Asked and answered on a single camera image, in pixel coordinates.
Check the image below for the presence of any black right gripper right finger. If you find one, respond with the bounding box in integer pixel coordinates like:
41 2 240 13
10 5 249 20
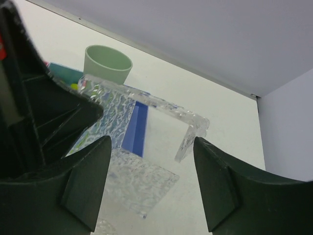
193 137 313 235

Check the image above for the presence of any clear textured tray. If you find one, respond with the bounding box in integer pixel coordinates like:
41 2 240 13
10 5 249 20
91 219 118 235

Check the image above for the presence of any green plastic cup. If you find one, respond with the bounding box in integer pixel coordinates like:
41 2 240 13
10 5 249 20
83 45 133 85

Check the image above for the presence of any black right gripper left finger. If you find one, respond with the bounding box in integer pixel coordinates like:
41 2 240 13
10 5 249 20
0 136 112 235

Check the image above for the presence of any large green toothpaste tube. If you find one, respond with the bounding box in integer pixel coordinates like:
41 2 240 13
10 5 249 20
70 83 78 90

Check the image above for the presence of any dark blue drawer bin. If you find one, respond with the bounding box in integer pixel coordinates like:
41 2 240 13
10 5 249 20
121 101 149 158

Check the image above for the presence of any teal drawer bin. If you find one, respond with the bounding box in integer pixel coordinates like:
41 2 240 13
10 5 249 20
47 62 83 86

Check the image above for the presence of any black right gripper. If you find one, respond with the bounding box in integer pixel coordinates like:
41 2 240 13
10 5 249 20
0 0 103 179

